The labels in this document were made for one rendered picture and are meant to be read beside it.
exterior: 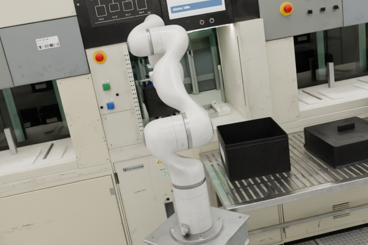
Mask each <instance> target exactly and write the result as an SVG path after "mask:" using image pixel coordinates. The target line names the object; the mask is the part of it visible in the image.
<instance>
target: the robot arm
mask: <svg viewBox="0 0 368 245"><path fill-rule="evenodd" d="M188 41H189V39H188V34H187V32H186V31H185V29H184V28H183V27H181V26H179V25H169V26H165V25H164V22H163V20H162V19H161V18H160V17H159V16H158V15H154V14H152V15H149V16H148V17H146V19H145V21H144V22H143V23H142V24H140V25H138V26H136V27H135V28H134V29H133V30H132V31H131V32H130V34H129V36H128V39H127V46H128V49H129V51H130V52H131V53H132V54H133V55H135V56H139V57H143V56H148V60H149V63H150V65H151V66H152V67H154V69H153V70H152V72H149V74H148V75H145V76H146V78H149V79H150V81H151V82H152V83H153V85H154V87H155V89H156V91H157V94H158V96H159V98H160V99H161V100H162V101H163V102H164V103H165V104H167V105H168V106H170V107H173V108H175V109H177V110H179V111H180V112H181V113H182V114H180V115H174V116H169V117H166V118H161V119H156V120H153V121H151V122H149V123H148V124H147V125H146V126H145V128H144V130H143V133H142V134H143V142H144V145H145V147H146V149H147V150H148V151H149V152H150V153H151V154H152V155H153V156H154V157H155V158H156V159H158V160H159V161H160V162H162V163H163V164H164V165H165V166H166V167H167V169H168V171H169V174H170V179H171V185H172V190H173V193H174V199H175V205H176V210H177V216H178V218H177V219H175V220H174V221H173V223H172V225H171V227H170V231H171V235H172V237H173V238H174V239H175V240H177V241H179V242H182V243H187V244H196V243H202V242H206V241H209V240H211V239H213V238H214V237H216V236H217V235H218V234H219V233H220V232H221V230H222V228H223V221H222V218H221V217H220V216H219V215H218V214H216V213H214V212H212V211H211V208H210V201H209V194H208V188H207V183H206V177H205V171H204V166H203V164H202V162H201V161H200V160H198V159H195V158H192V157H186V156H182V155H179V154H177V153H176V152H178V151H183V150H189V149H194V148H199V147H202V146H205V145H207V144H208V143H210V142H211V140H212V138H213V136H214V128H213V125H212V121H211V120H210V118H209V117H208V115H207V114H206V112H204V111H203V110H202V109H201V108H200V107H199V106H198V105H197V104H196V103H195V102H194V101H193V100H192V99H191V98H190V96H189V95H188V93H187V91H186V89H185V87H184V84H183V80H184V75H183V68H182V65H181V63H180V61H181V59H182V57H183V55H184V54H185V52H186V50H187V48H188Z"/></svg>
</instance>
